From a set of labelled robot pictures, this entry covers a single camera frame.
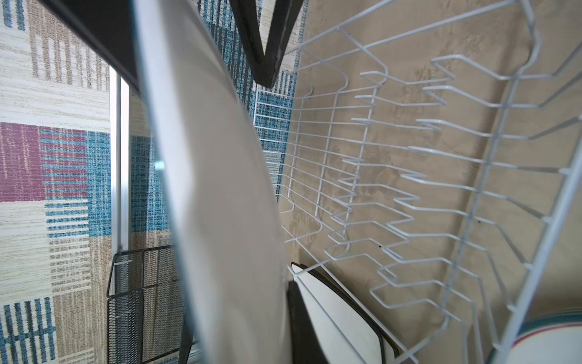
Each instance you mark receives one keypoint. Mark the black mesh shelf rack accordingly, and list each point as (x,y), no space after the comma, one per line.
(145,308)

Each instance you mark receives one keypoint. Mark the white square plate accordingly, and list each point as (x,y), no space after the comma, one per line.
(344,332)

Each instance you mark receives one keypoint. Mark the white round plate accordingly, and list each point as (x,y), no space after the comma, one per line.
(220,197)
(549,337)

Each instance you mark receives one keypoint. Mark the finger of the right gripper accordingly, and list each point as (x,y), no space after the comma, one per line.
(265,60)
(107,28)

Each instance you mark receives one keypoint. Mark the white wire dish rack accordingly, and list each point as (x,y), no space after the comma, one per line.
(426,157)

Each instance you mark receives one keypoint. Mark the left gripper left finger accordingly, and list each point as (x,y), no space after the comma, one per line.
(186,340)

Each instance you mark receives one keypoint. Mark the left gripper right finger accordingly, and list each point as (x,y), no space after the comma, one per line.
(305,347)

